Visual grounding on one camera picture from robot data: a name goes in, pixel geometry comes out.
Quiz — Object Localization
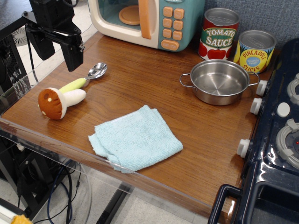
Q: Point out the black side desk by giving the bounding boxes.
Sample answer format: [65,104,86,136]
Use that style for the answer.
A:
[0,0,32,94]

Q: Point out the spoon with green handle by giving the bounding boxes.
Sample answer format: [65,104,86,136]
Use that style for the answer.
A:
[58,63,107,93]

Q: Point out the silver metal pot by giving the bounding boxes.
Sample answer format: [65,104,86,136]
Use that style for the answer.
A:
[179,59,260,106]

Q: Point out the brown white plush mushroom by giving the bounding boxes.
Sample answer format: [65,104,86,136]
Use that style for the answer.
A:
[38,88,86,120]

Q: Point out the white stove knob bottom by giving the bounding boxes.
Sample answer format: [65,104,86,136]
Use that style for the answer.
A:
[237,139,250,158]

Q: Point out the yellow sponge object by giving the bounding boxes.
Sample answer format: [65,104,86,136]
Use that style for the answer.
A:
[10,215,32,224]

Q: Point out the white stove knob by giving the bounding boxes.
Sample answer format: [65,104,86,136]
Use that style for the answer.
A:
[256,80,268,97]
[237,139,250,158]
[250,98,263,115]

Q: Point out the light blue folded cloth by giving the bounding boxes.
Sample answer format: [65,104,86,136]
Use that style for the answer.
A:
[88,105,183,174]

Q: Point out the black table leg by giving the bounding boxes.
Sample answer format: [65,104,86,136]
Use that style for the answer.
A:
[96,188,130,224]

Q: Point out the white stove knob top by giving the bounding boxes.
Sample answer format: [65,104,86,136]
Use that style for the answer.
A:
[256,80,268,97]

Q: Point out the dark blue toy stove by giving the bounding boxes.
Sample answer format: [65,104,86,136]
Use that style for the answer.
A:
[208,39,299,224]

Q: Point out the pineapple slices can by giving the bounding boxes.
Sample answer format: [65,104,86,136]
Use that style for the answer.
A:
[233,30,277,74]

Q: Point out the tomato sauce can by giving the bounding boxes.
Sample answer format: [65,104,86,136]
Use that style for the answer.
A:
[198,7,240,60]

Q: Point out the black cable under table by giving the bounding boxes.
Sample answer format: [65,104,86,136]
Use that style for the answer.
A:
[35,163,82,224]

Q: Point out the blue cable under table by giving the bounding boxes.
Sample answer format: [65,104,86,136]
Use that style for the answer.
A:
[46,161,73,224]

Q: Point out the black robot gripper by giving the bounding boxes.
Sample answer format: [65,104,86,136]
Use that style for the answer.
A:
[22,0,84,72]

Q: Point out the white stove knob middle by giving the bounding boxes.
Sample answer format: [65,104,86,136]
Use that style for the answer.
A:
[250,98,263,115]

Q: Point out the toy microwave teal cream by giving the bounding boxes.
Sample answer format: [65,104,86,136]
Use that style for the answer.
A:
[88,0,205,52]

